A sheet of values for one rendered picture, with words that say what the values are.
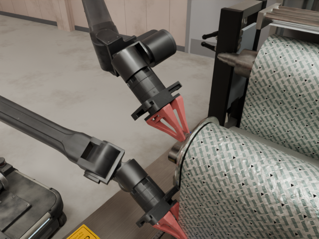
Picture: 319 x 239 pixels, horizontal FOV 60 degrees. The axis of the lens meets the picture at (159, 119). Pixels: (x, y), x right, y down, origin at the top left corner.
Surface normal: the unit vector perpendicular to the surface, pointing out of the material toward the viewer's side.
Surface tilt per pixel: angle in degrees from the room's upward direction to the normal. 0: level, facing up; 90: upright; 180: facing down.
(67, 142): 35
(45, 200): 0
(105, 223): 0
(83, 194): 0
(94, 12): 17
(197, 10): 90
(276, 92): 92
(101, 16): 11
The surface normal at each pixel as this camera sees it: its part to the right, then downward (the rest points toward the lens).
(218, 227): -0.63, 0.45
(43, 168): 0.00, -0.82
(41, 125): 0.10, -0.35
